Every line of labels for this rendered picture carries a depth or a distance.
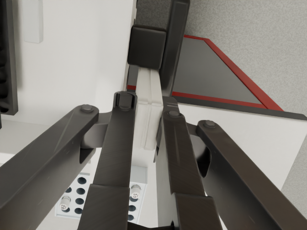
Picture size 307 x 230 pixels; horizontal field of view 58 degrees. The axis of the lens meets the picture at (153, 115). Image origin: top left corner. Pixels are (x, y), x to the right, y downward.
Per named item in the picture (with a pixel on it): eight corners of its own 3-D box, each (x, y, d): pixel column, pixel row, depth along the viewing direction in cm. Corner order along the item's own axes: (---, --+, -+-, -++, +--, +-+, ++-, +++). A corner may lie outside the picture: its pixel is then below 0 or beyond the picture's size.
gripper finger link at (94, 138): (129, 154, 14) (70, 148, 14) (134, 112, 19) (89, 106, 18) (133, 129, 13) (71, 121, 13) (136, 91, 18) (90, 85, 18)
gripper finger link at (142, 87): (141, 150, 16) (129, 148, 16) (143, 102, 22) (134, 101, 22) (150, 103, 15) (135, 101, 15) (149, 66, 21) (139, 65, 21)
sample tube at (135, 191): (141, 171, 42) (140, 192, 38) (140, 178, 42) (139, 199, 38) (133, 170, 42) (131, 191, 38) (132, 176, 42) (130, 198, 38)
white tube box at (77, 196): (147, 167, 42) (147, 184, 38) (138, 208, 45) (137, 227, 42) (64, 154, 41) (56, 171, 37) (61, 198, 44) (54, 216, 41)
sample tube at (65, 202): (76, 182, 42) (68, 204, 38) (75, 188, 43) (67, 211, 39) (67, 181, 42) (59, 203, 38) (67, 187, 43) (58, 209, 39)
